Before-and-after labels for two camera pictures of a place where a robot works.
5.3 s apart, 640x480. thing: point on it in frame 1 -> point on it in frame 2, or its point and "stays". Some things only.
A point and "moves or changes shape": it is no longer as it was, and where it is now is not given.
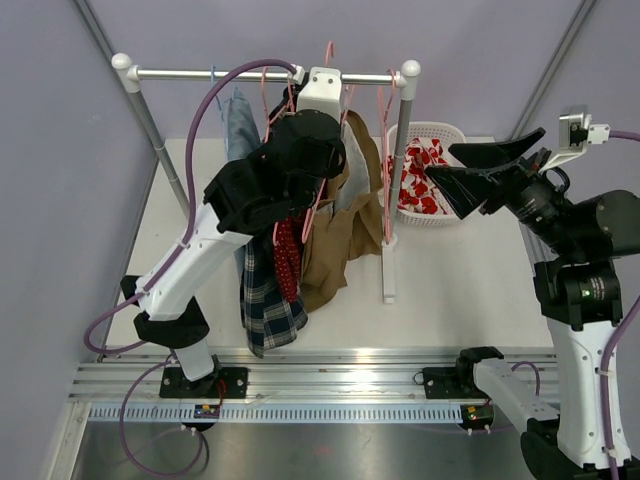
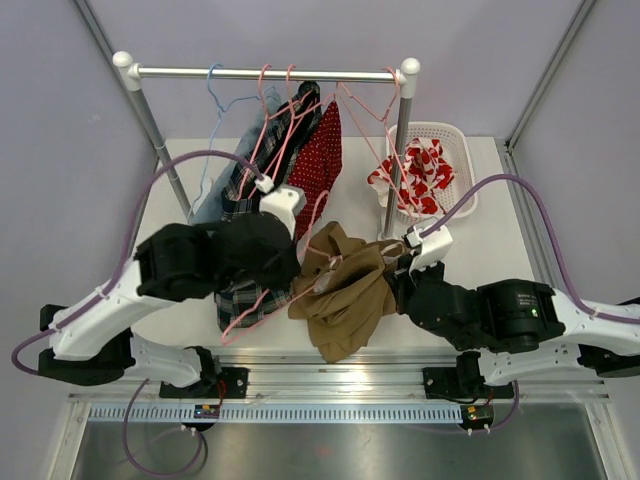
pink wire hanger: [321, 191] -> [224, 337]
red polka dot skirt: [288, 257] moves or changes shape
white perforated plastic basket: [444, 134] stays
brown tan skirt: [346, 225] -> [345, 292]
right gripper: [489, 175] -> [402, 282]
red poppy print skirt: [417, 190] stays
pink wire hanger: [384, 120] -> [340, 84]
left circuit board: [209, 411] stays
